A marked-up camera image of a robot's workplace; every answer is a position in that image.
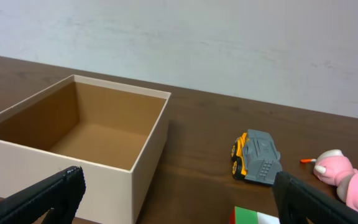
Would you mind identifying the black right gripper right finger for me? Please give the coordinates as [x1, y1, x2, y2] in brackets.
[272, 171, 358, 224]

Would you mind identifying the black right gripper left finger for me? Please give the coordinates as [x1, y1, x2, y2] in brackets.
[0, 166, 86, 224]

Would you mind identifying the grey and yellow toy truck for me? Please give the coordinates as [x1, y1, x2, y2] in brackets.
[231, 129, 282, 185]

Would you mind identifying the multicoloured puzzle cube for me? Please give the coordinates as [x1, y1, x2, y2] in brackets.
[228, 207, 280, 224]

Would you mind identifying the pink and white toy duck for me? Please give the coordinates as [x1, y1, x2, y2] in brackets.
[300, 149, 358, 212]

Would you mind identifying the white open cardboard box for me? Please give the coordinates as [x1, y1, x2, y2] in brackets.
[0, 75, 170, 223]

